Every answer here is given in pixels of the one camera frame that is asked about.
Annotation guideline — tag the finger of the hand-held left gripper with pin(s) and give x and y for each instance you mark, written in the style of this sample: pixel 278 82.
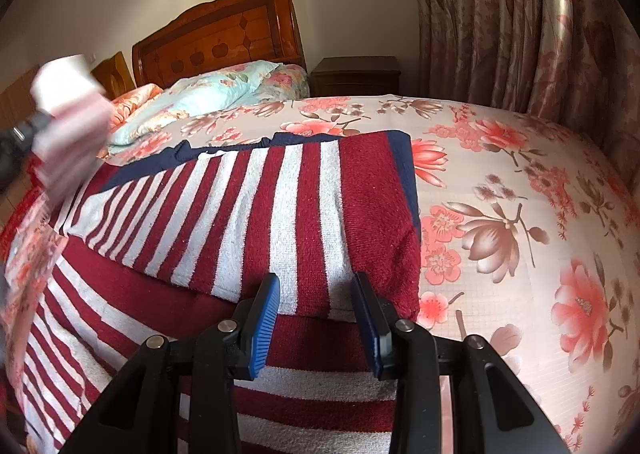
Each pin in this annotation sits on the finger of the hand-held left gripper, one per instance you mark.
pixel 20 144

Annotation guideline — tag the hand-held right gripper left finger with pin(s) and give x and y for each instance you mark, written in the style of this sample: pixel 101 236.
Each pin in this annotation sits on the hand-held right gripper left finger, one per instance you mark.
pixel 262 334

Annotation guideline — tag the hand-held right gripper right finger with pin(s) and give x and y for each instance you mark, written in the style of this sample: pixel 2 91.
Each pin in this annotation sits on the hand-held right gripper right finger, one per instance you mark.
pixel 367 334

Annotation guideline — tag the red white striped sweater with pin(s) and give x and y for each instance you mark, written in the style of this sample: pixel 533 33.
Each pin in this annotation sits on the red white striped sweater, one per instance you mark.
pixel 300 209

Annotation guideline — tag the wooden slatted panel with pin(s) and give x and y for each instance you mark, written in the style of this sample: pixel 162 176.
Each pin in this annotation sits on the wooden slatted panel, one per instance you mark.
pixel 15 102

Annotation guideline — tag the small wooden headboard panel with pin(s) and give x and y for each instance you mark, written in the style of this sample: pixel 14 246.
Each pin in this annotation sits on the small wooden headboard panel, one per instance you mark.
pixel 114 74

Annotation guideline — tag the orange floral quilt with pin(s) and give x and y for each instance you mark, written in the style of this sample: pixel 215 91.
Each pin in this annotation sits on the orange floral quilt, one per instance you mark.
pixel 132 102

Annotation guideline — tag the floral bed sheet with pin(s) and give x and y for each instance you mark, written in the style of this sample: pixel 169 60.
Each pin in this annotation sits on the floral bed sheet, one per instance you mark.
pixel 500 234

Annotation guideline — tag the light blue floral quilt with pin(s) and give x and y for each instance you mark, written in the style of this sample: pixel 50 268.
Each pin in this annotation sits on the light blue floral quilt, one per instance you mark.
pixel 200 94

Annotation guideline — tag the wooden bed headboard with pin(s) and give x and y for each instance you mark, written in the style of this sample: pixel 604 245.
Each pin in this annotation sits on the wooden bed headboard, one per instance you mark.
pixel 225 29

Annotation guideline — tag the floral pillow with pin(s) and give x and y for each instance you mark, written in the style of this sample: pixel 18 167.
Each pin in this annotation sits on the floral pillow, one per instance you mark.
pixel 287 79

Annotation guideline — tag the wooden nightstand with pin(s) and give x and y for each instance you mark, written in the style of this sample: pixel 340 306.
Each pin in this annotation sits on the wooden nightstand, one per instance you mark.
pixel 355 77

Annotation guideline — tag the floral curtain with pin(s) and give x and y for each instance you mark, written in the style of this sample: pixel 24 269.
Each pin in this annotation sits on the floral curtain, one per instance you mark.
pixel 500 19

